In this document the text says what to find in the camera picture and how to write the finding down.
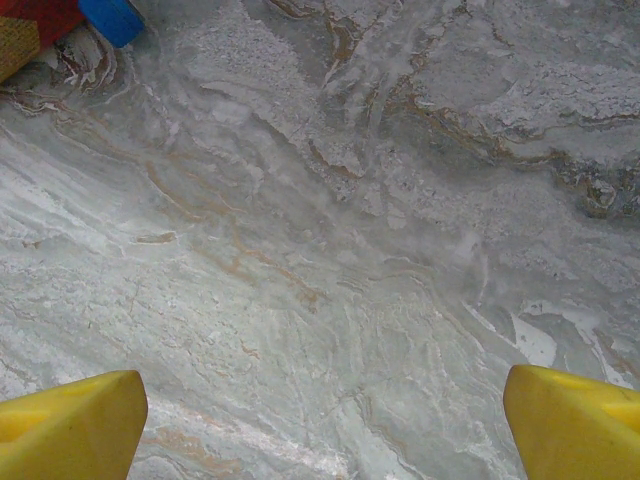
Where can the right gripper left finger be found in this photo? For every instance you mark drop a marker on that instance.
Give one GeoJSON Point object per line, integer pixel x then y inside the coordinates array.
{"type": "Point", "coordinates": [65, 430]}

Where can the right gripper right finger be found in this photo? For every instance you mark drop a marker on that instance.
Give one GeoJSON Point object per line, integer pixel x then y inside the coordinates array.
{"type": "Point", "coordinates": [575, 430]}

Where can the clear bottle blue cap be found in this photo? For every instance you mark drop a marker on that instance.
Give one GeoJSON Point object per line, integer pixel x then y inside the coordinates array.
{"type": "Point", "coordinates": [110, 20]}

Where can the yellow red juice bottle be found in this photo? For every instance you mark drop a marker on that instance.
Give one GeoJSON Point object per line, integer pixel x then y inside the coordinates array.
{"type": "Point", "coordinates": [30, 30]}

